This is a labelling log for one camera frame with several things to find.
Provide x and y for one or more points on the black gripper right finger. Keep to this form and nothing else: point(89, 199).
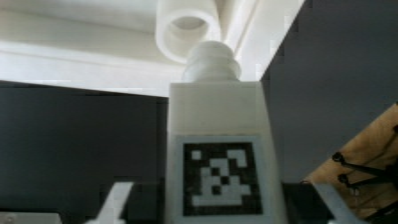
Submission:
point(336, 205)

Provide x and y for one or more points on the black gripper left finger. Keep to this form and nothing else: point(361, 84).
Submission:
point(110, 211)

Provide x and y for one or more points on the white table leg with tag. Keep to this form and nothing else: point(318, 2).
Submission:
point(222, 182)

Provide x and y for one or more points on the white square table top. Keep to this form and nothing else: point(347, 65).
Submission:
point(109, 44)

